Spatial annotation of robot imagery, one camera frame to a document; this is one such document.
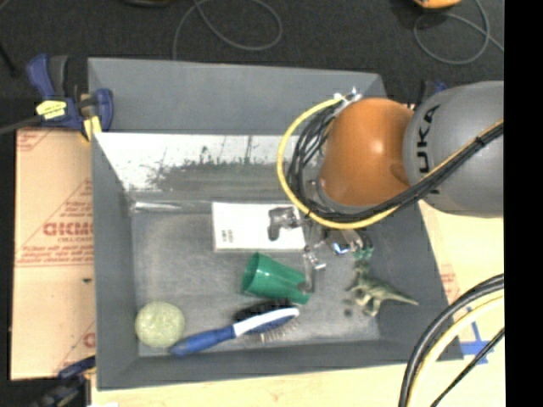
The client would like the green plastic cup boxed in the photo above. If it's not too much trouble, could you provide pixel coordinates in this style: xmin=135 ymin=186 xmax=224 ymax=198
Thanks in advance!
xmin=240 ymin=251 xmax=313 ymax=306

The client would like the green toy dinosaur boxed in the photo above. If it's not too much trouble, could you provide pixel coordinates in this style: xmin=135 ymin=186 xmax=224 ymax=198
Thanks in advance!
xmin=344 ymin=258 xmax=421 ymax=319

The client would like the white flat box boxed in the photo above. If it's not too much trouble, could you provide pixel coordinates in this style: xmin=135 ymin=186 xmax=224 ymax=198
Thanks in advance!
xmin=211 ymin=201 xmax=307 ymax=254

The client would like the blue and white brush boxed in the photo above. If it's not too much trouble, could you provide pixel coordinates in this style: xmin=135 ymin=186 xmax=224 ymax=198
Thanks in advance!
xmin=168 ymin=298 xmax=301 ymax=358

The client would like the grey metal bin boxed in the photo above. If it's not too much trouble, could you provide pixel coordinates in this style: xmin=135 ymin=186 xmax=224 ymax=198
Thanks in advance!
xmin=87 ymin=57 xmax=464 ymax=390

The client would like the pale green ball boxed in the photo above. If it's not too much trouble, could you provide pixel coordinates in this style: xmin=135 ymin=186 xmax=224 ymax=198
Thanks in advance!
xmin=134 ymin=300 xmax=187 ymax=349

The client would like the brown cardboard board, red print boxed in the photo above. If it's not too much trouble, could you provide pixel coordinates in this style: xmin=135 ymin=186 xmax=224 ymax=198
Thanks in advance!
xmin=8 ymin=126 xmax=462 ymax=382

